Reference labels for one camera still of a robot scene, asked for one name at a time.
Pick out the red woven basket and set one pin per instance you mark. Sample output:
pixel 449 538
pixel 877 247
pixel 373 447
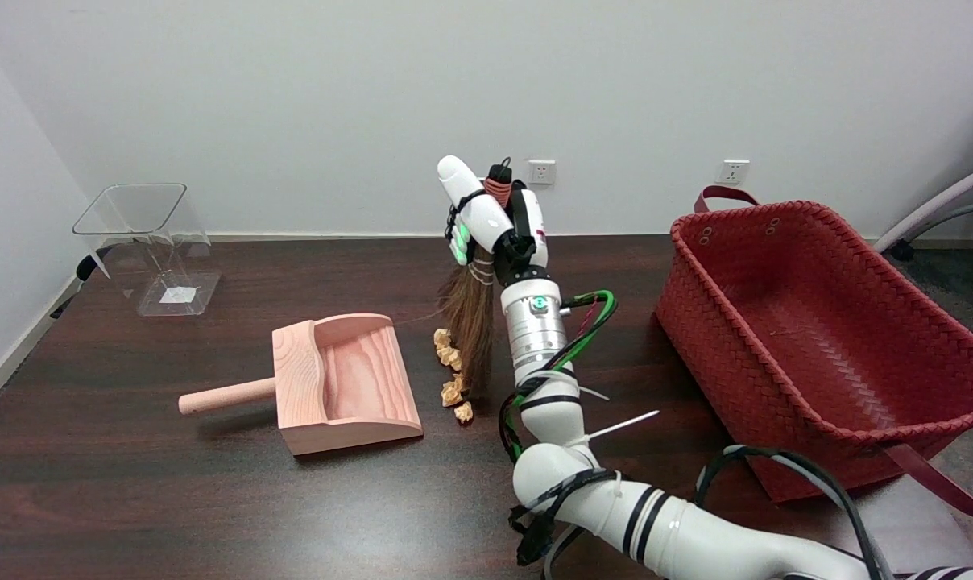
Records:
pixel 817 322

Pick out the white wall socket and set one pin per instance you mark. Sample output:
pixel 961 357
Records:
pixel 540 171
pixel 732 171

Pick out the small straw hand broom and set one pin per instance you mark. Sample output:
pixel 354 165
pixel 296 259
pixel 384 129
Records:
pixel 474 322

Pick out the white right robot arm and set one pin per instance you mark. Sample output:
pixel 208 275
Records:
pixel 535 330

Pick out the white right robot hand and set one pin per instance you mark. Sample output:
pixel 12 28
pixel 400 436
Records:
pixel 486 221

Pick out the wooden dustpan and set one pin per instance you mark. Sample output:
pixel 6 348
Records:
pixel 358 379

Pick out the black bar object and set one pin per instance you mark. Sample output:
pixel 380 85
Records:
pixel 86 268

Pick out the clear plastic container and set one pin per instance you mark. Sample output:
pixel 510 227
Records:
pixel 172 294

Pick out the gray chair frame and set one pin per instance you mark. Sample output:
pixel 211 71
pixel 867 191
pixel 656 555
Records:
pixel 954 197

